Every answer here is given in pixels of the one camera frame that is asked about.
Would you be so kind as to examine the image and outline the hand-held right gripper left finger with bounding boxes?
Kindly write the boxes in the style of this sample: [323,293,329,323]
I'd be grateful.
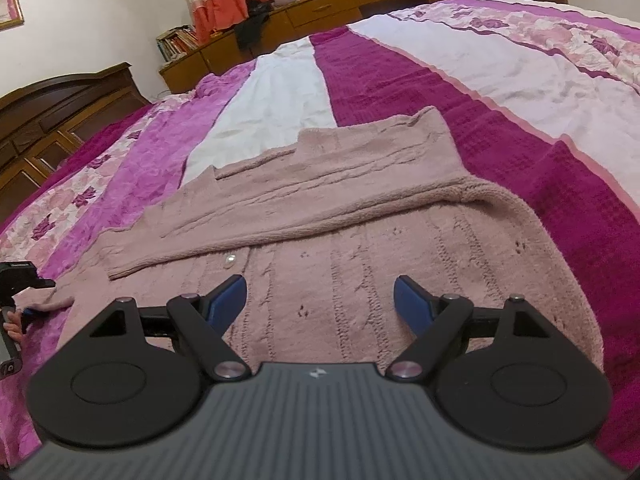
[87,274,253,383]

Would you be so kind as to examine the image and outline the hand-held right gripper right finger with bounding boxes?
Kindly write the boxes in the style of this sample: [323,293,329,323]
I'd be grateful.
[385,275,555,382]

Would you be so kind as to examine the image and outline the pink knit sweater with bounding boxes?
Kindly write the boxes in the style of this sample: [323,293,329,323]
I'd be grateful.
[12,106,607,377]

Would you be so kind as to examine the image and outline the person's left hand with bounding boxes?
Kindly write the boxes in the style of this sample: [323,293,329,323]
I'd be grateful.
[4,310,26,347]

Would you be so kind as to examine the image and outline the dark wooden headboard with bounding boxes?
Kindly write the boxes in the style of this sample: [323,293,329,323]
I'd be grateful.
[0,62,154,227]

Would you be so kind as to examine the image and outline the magenta striped floral blanket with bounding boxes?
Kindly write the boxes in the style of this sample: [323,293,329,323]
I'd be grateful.
[0,0,640,467]

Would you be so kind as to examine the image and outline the row of books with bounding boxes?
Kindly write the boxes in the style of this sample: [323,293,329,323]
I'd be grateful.
[156,25,199,64]

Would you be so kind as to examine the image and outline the black cloth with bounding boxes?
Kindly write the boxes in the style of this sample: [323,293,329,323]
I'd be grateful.
[235,0,274,52]

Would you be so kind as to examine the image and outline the long wooden cabinet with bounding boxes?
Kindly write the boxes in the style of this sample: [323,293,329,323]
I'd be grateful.
[159,0,569,95]

